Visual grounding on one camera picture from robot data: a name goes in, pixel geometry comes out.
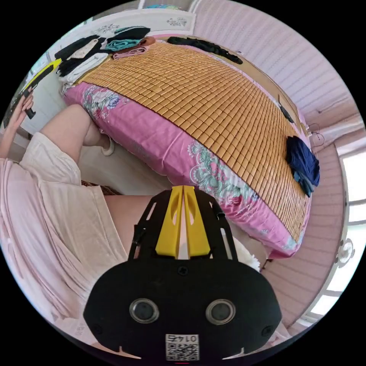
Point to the dark blue garment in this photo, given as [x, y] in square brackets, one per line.
[304, 163]

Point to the window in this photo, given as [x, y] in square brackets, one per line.
[354, 177]

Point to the pile of clothes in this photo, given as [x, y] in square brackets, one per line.
[94, 54]

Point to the person's body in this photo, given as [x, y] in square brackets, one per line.
[57, 214]

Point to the bed with woven mat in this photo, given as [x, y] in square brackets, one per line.
[186, 100]

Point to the person's left hand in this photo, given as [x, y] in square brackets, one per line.
[17, 120]

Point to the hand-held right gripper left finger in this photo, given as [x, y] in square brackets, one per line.
[168, 226]

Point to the black long pants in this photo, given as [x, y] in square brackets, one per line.
[206, 45]

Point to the person's left forearm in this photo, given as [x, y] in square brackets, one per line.
[7, 143]

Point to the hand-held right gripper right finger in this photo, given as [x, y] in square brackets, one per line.
[196, 228]

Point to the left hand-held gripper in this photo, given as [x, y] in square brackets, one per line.
[21, 97]

